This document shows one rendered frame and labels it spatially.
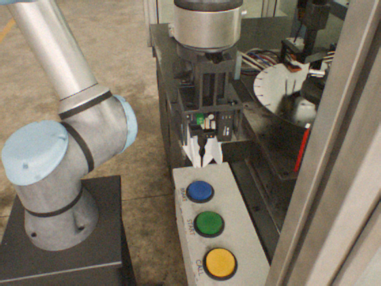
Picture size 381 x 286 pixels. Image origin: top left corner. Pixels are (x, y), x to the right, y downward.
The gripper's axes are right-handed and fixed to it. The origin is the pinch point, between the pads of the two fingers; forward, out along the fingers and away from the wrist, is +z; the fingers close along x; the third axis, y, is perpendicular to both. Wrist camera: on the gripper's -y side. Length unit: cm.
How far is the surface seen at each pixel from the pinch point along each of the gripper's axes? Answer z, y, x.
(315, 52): -3.4, -28.5, 33.0
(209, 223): 7.3, 7.6, 0.2
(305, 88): 2.1, -21.7, 28.7
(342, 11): -5, -52, 53
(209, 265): 7.3, 14.6, -1.3
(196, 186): 7.3, -0.4, -0.6
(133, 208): 98, -74, -20
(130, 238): 98, -55, -22
